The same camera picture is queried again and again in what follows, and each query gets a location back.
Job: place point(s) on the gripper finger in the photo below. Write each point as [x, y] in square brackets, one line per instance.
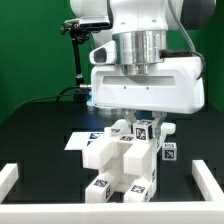
[129, 116]
[159, 118]

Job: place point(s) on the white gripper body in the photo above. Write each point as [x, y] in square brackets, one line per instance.
[172, 86]

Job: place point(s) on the white tag cube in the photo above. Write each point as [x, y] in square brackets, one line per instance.
[143, 130]
[169, 151]

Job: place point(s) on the white chair seat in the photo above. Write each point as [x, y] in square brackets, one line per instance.
[127, 159]

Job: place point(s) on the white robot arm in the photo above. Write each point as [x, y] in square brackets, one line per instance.
[133, 68]

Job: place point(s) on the white U-shaped fence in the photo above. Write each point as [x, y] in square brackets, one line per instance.
[208, 211]

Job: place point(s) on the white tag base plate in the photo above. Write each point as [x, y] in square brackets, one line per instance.
[79, 140]

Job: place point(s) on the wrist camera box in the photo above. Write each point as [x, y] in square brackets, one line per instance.
[104, 55]

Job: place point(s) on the rear camera on stand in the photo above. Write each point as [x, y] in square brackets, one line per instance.
[79, 30]

